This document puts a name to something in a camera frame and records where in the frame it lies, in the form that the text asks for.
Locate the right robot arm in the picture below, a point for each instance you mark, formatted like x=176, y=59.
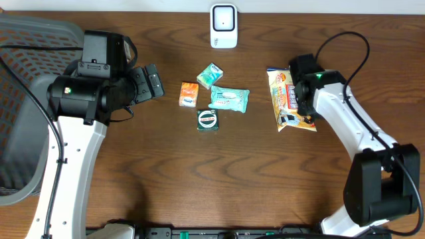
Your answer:
x=383, y=181

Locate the orange tissue pack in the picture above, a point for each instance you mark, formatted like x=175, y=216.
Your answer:
x=188, y=94

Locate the dark green small box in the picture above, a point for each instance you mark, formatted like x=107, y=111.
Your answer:
x=207, y=120

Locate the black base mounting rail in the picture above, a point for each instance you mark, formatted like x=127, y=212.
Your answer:
x=125, y=231

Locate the grey plastic shopping basket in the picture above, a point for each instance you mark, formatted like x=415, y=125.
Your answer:
x=36, y=51

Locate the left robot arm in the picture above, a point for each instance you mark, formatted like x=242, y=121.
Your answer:
x=80, y=103

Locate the yellow snack bag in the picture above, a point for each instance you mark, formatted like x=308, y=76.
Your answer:
x=282, y=91

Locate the white barcode scanner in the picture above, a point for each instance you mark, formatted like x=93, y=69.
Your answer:
x=223, y=25

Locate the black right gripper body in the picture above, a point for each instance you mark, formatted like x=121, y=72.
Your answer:
x=304, y=109

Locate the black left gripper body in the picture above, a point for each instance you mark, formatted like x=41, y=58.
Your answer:
x=131, y=89

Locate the green tissue pack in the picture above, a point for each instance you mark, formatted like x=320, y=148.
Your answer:
x=210, y=75

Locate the green wet wipes pack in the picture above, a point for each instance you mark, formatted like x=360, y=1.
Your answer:
x=229, y=99

